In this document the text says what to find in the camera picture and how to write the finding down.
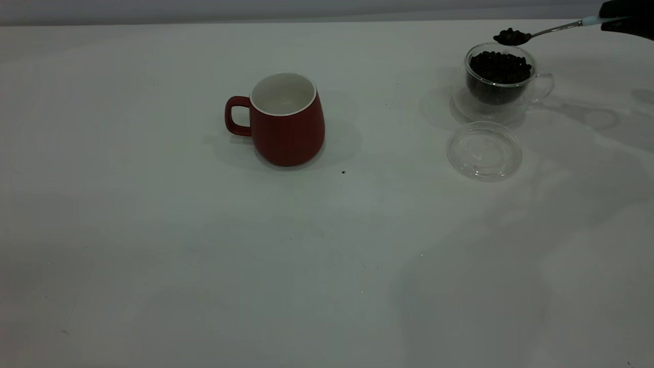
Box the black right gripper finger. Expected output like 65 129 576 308
599 0 654 18
601 18 654 41

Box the metal spoon pale blue handle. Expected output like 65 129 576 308
494 15 630 47

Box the scooped coffee beans heap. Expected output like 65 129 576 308
494 28 532 46

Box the red ceramic mug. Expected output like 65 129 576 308
225 72 326 167

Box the dark coffee beans pile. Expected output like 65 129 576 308
469 51 533 105

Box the clear glass saucer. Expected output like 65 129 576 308
447 121 523 181

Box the clear glass cup with handle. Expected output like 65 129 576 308
452 42 555 124

